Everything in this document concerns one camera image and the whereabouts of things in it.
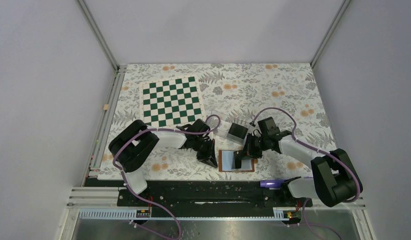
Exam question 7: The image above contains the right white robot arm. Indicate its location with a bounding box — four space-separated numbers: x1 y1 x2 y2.
231 117 363 207

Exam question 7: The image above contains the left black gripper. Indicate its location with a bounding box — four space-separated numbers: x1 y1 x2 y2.
192 136 217 168

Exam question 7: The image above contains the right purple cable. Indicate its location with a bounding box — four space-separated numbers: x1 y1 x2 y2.
250 106 364 240

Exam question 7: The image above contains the brown leather card holder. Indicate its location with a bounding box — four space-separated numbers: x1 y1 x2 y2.
218 150 255 173

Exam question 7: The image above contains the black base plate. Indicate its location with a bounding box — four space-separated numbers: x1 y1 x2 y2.
83 177 348 219

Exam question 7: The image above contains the purple marker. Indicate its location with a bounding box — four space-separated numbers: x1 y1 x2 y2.
259 179 286 189

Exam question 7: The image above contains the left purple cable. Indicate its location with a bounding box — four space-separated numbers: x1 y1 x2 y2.
112 114 222 240

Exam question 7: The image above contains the floral tablecloth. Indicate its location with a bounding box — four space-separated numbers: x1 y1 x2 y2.
107 63 337 181

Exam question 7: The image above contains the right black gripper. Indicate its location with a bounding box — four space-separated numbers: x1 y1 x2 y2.
238 133 269 161

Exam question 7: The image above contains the green white chessboard mat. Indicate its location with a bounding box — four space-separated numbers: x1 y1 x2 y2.
139 75 206 128

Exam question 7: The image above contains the purple cable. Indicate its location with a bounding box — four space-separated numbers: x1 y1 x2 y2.
112 114 222 240
250 106 364 240

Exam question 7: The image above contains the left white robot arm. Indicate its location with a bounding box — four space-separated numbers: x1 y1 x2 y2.
108 119 218 206

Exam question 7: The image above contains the aluminium frame rail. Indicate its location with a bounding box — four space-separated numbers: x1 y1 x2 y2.
54 65 127 240

